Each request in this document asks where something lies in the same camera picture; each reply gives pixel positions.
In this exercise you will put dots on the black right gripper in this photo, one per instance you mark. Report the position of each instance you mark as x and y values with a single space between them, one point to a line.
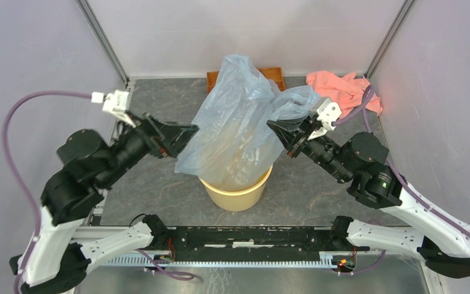
294 136

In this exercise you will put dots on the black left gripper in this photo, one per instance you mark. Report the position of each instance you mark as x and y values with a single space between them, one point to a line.
166 139

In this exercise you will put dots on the translucent blue trash bag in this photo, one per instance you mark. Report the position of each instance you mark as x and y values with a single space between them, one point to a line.
234 146

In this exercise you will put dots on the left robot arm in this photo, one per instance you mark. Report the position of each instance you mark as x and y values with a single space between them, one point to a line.
53 262

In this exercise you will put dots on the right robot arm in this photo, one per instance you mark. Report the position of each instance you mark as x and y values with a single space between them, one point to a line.
431 235

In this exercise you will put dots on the yellow plastic trash bin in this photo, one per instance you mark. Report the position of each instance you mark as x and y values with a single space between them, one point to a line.
242 200

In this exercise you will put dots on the wooden compartment tray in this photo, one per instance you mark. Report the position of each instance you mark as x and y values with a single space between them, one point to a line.
271 73

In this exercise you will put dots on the pink cloth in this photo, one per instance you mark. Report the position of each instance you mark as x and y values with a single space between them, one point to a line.
347 91

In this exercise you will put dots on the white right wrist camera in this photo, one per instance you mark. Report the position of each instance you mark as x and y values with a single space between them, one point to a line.
321 117

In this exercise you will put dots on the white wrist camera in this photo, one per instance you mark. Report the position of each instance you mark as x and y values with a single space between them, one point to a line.
115 103
321 117

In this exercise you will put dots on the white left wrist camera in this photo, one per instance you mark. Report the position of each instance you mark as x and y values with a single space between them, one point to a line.
115 103

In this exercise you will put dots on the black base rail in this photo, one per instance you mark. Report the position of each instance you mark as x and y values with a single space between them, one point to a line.
257 247

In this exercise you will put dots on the left corner aluminium post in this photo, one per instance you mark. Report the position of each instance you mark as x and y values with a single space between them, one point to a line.
97 29

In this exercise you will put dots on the corner aluminium post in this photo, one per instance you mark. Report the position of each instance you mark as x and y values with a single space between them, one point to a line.
388 39
97 29

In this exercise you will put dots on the right corner aluminium post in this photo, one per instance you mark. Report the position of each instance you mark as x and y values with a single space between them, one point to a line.
388 39

